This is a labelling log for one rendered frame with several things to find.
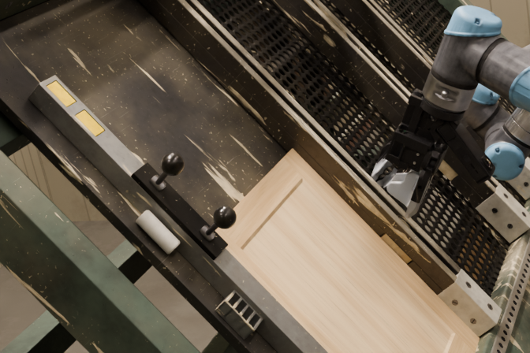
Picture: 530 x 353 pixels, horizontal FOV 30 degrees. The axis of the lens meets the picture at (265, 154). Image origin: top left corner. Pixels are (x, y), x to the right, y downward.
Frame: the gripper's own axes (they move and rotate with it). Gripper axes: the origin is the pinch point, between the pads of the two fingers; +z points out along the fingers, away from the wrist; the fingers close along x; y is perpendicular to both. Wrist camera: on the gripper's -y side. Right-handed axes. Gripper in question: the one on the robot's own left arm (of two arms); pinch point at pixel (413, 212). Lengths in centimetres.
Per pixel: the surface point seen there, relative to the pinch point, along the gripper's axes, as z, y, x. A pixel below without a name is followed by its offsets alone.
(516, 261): 39, -22, -69
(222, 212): 5.5, 26.7, 15.8
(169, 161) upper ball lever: 0.7, 37.5, 16.1
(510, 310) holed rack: 39, -24, -48
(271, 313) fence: 23.3, 14.8, 10.7
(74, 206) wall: 247, 202, -291
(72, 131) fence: 6, 57, 12
